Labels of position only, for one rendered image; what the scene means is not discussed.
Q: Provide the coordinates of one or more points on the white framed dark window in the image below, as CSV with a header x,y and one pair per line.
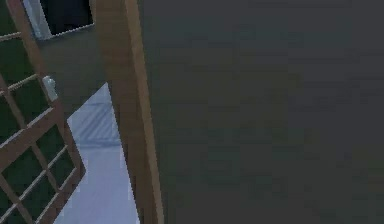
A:
x,y
63,15

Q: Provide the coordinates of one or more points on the brown glass-paned room door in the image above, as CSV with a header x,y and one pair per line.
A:
x,y
28,136

